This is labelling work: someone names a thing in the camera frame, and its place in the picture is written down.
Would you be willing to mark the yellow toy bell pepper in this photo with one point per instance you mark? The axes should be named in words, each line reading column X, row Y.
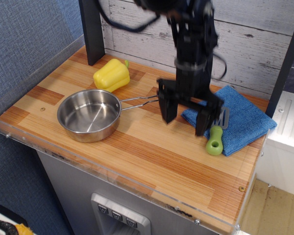
column 113, row 75

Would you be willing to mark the right black vertical post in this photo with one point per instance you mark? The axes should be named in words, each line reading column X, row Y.
column 281, row 80

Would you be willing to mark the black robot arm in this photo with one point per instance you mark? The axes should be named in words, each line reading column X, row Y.
column 194, row 36

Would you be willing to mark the silver dispenser panel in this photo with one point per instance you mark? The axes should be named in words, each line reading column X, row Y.
column 116, row 219

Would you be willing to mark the blue towel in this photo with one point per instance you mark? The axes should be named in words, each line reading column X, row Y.
column 247, row 122

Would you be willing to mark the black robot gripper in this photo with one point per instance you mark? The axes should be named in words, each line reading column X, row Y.
column 191, row 88

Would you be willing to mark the white ribbed side unit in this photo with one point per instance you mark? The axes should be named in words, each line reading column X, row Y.
column 276, row 163

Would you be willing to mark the yellow object bottom corner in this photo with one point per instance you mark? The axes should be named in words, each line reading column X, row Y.
column 23, row 230

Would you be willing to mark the grey spatula green handle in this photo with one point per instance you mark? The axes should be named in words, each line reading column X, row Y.
column 214, row 145

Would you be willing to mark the black vertical post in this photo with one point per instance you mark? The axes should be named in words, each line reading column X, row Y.
column 92, row 30
column 281, row 80

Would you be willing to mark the stainless steel pan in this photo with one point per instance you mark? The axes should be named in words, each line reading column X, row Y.
column 93, row 115

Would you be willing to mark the grey metal cabinet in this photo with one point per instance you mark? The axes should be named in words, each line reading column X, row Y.
column 74, row 188

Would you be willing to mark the clear acrylic table guard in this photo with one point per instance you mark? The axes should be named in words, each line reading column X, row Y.
column 164, row 164

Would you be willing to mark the left black vertical post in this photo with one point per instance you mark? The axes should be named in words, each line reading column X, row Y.
column 92, row 30

